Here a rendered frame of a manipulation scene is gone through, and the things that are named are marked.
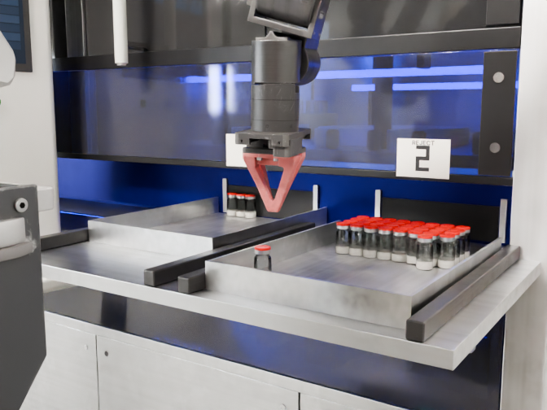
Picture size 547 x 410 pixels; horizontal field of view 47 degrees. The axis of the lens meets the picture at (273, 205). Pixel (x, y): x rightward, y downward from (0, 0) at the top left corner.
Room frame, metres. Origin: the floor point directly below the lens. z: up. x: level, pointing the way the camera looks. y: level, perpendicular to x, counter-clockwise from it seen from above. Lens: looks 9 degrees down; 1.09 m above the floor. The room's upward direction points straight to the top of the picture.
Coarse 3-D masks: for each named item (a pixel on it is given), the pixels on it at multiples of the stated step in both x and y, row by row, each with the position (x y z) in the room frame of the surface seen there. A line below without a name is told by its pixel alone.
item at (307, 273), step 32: (224, 256) 0.76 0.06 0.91; (288, 256) 0.88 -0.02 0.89; (320, 256) 0.90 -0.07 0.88; (352, 256) 0.90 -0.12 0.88; (480, 256) 0.79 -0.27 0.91; (224, 288) 0.72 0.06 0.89; (256, 288) 0.69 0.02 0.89; (288, 288) 0.67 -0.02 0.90; (320, 288) 0.65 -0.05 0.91; (352, 288) 0.62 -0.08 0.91; (384, 288) 0.73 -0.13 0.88; (416, 288) 0.73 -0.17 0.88; (448, 288) 0.68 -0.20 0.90; (384, 320) 0.60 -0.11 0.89
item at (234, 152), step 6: (228, 138) 1.18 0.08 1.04; (234, 138) 1.17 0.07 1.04; (228, 144) 1.18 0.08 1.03; (234, 144) 1.17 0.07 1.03; (228, 150) 1.18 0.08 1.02; (234, 150) 1.17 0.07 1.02; (240, 150) 1.16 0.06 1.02; (228, 156) 1.18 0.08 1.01; (234, 156) 1.17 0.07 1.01; (240, 156) 1.16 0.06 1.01; (228, 162) 1.18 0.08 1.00; (234, 162) 1.17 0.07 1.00; (240, 162) 1.16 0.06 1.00
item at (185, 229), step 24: (120, 216) 1.07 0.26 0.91; (144, 216) 1.11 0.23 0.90; (168, 216) 1.17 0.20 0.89; (192, 216) 1.22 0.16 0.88; (216, 216) 1.24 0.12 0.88; (312, 216) 1.11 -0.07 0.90; (96, 240) 1.00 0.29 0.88; (120, 240) 0.97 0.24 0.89; (144, 240) 0.94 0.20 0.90; (168, 240) 0.92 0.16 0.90; (192, 240) 0.89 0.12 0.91; (216, 240) 0.88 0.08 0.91; (240, 240) 0.93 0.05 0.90
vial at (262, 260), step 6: (258, 252) 0.75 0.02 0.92; (264, 252) 0.74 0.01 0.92; (270, 252) 0.75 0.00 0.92; (258, 258) 0.75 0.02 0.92; (264, 258) 0.75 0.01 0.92; (270, 258) 0.75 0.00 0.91; (258, 264) 0.74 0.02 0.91; (264, 264) 0.74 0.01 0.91; (270, 264) 0.75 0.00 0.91; (270, 270) 0.75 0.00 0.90
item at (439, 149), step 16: (400, 144) 0.99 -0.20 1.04; (416, 144) 0.98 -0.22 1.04; (432, 144) 0.96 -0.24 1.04; (448, 144) 0.95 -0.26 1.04; (400, 160) 0.99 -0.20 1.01; (432, 160) 0.96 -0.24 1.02; (448, 160) 0.95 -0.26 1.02; (400, 176) 0.99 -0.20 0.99; (416, 176) 0.98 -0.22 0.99; (432, 176) 0.96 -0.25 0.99; (448, 176) 0.95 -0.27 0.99
